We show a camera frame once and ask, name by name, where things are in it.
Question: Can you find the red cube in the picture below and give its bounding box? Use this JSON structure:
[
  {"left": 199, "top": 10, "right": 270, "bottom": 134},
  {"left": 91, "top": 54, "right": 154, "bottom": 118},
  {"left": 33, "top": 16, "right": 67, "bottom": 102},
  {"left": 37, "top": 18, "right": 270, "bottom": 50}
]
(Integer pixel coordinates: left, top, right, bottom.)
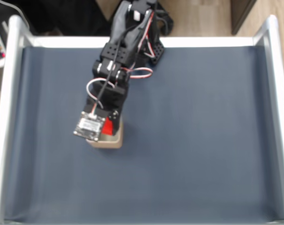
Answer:
[{"left": 101, "top": 118, "right": 115, "bottom": 136}]

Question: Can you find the silver metal table frame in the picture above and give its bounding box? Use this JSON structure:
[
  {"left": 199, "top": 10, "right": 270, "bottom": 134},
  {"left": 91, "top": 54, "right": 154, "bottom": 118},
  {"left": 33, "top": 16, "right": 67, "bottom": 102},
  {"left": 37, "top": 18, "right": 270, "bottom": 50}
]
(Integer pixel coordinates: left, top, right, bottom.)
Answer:
[{"left": 0, "top": 14, "right": 284, "bottom": 225}]

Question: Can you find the dark blue table mat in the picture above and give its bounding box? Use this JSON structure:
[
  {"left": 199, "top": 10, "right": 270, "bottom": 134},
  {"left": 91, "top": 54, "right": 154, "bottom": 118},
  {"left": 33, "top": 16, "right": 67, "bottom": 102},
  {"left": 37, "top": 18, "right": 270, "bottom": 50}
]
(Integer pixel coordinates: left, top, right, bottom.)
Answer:
[{"left": 4, "top": 45, "right": 284, "bottom": 222}]

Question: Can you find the red white black servo cable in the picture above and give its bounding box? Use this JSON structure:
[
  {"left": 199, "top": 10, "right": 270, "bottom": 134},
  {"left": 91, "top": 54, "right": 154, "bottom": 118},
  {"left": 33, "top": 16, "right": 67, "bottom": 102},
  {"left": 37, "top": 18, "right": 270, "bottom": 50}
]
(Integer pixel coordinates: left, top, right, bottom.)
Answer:
[
  {"left": 86, "top": 78, "right": 115, "bottom": 111},
  {"left": 126, "top": 67, "right": 154, "bottom": 80},
  {"left": 137, "top": 11, "right": 157, "bottom": 59}
]

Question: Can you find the gold square metal tin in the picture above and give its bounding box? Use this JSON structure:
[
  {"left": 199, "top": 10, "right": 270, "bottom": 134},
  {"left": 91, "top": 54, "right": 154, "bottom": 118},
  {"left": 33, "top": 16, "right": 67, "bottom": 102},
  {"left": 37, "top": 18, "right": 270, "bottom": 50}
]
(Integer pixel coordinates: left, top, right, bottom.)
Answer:
[{"left": 86, "top": 120, "right": 123, "bottom": 150}]

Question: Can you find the black table clamp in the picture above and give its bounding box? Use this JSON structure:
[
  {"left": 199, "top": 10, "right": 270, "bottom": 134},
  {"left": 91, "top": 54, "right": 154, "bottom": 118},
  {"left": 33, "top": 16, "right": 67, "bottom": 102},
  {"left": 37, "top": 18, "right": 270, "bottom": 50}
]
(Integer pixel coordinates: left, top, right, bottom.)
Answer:
[{"left": 155, "top": 7, "right": 175, "bottom": 36}]

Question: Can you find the large black bulky object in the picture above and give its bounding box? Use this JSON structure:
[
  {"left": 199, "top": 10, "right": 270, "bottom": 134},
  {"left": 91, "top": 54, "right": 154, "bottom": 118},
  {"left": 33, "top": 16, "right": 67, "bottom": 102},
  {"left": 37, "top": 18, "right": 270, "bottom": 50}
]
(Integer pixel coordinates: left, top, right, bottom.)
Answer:
[{"left": 0, "top": 0, "right": 114, "bottom": 37}]

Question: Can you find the dark brown cabinet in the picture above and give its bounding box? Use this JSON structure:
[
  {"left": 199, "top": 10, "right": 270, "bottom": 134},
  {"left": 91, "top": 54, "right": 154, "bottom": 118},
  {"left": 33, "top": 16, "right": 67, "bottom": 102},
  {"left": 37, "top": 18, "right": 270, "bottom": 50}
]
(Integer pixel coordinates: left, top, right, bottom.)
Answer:
[{"left": 230, "top": 0, "right": 257, "bottom": 36}]

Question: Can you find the thin black camera cable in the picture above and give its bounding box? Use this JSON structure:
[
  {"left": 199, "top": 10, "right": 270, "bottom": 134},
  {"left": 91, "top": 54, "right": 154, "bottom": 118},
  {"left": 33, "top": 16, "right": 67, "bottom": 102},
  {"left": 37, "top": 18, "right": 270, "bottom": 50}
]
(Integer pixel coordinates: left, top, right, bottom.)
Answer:
[{"left": 95, "top": 25, "right": 134, "bottom": 107}]

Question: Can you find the camera module circuit board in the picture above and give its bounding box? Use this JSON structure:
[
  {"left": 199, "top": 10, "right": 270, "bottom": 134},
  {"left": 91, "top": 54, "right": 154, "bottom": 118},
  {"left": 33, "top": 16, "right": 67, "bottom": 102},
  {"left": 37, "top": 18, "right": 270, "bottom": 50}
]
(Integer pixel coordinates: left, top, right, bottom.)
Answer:
[{"left": 73, "top": 111, "right": 107, "bottom": 143}]

